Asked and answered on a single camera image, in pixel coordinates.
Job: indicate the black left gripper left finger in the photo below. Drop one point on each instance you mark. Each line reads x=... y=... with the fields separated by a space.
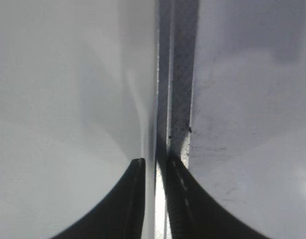
x=120 y=214

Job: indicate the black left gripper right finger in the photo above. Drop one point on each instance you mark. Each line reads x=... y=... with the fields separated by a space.
x=193 y=213

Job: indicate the white aluminium-framed whiteboard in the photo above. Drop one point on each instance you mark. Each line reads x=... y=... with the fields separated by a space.
x=232 y=105

